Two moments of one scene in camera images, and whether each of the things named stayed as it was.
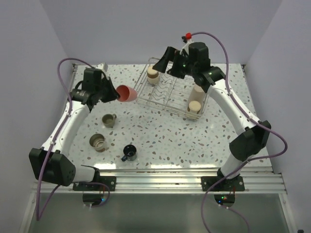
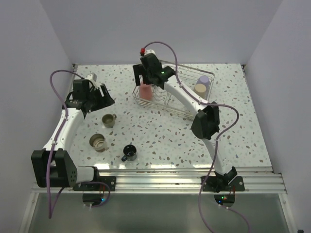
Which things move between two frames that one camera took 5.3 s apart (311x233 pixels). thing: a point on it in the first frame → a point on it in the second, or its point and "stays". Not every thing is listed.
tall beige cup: [197, 94] stays
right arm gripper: [161, 66] → [138, 70]
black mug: [129, 152] stays
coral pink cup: [127, 93] → [145, 91]
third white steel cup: [97, 141] stays
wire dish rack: [170, 94] stays
